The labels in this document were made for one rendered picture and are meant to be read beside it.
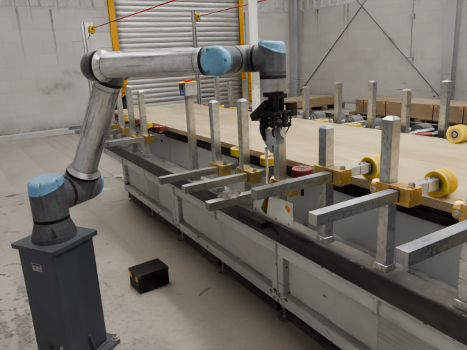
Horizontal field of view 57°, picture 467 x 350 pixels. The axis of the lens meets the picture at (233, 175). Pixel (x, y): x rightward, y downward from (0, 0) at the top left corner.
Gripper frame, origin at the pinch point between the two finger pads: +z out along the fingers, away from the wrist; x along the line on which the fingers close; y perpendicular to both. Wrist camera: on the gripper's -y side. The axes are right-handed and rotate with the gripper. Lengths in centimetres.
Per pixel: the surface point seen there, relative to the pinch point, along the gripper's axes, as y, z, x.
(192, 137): -80, 7, 8
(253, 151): -45, 11, 22
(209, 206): -0.1, 15.7, -26.1
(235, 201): 0.0, 16.2, -16.0
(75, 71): -802, -23, 101
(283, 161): -3.7, 6.5, 8.1
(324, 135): 20.4, -6.6, 6.1
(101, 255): -172, 100, -28
